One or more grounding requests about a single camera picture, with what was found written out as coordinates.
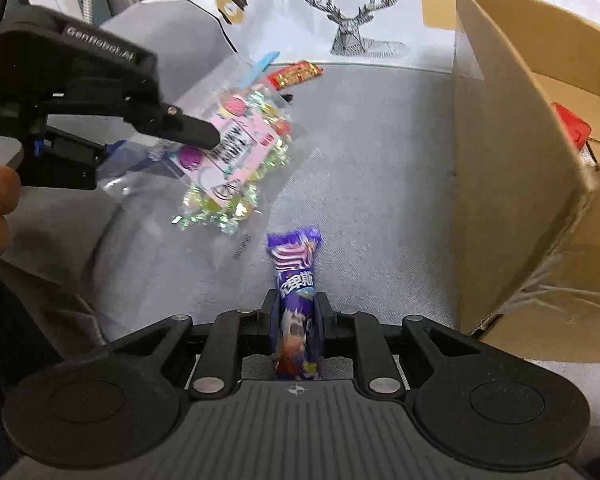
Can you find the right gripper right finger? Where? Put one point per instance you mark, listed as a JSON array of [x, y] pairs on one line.
[[326, 321]]

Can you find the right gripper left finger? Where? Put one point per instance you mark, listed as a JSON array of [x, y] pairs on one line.
[[268, 321]]

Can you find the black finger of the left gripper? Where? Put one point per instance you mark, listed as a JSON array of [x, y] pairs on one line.
[[195, 132]]

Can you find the clear bag of colourful candies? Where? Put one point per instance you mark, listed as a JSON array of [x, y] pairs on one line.
[[167, 182]]

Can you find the purple candy bar wrapper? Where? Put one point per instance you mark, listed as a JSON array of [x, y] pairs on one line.
[[297, 354]]

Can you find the light blue snack stick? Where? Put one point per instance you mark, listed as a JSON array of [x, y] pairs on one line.
[[256, 70]]

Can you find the red snack stick packet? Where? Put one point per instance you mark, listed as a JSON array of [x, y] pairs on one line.
[[293, 74]]

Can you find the grey deer print sofa cover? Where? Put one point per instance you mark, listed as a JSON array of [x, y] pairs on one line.
[[372, 166]]

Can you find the red snack packet in box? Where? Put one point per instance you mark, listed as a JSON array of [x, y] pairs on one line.
[[578, 129]]

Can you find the brown cardboard box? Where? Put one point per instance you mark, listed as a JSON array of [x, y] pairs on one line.
[[527, 203]]

